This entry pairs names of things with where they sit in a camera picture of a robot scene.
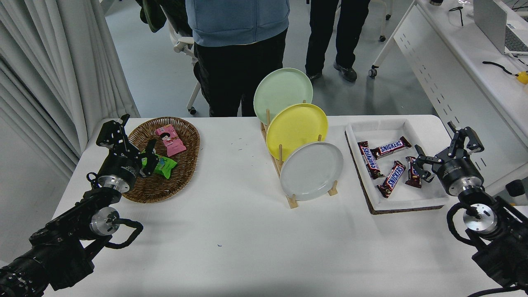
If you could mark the small yellow object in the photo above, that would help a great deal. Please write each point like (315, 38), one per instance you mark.
(523, 77)

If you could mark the small black object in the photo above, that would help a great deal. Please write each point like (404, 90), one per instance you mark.
(436, 2)

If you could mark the wooden plate rack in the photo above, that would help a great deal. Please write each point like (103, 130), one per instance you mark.
(292, 202)

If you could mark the white wheeled chair base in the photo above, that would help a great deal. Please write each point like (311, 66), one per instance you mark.
(387, 17)

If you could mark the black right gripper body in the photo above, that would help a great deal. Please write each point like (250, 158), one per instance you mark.
(460, 171)

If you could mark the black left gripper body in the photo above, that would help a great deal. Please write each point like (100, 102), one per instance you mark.
(121, 167)

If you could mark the green snack packet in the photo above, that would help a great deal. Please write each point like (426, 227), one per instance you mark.
(165, 165)

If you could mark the person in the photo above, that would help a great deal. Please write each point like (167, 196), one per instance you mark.
(321, 33)
(239, 62)

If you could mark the pale green plate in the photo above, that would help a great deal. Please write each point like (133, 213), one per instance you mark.
(280, 90)

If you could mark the pink snack packet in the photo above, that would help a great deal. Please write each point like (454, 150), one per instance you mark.
(171, 140)

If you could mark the grey plate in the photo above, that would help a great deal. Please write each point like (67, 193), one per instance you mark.
(311, 173)

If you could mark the white curtain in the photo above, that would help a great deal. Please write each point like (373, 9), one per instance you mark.
(49, 62)

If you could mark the dark green jacket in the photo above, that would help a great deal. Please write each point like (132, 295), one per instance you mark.
(152, 14)

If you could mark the black round object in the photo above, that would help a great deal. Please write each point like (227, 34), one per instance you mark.
(515, 188)

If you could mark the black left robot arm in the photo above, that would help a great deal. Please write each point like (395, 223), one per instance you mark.
(62, 247)

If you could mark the white office chair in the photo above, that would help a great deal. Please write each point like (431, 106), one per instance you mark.
(181, 41)

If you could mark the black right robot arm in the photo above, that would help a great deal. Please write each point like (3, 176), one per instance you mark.
(503, 247)

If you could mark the white tray with cork base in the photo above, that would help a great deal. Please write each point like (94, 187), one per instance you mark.
(396, 198)

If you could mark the Snickers bar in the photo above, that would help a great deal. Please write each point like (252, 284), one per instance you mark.
(392, 178)
(390, 147)
(412, 179)
(370, 161)

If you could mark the yellow plate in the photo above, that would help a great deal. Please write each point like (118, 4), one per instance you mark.
(295, 128)

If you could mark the brown wicker basket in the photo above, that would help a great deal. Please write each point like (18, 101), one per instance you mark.
(181, 165)

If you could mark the silver laptop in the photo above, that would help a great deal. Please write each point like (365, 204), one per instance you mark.
(491, 20)

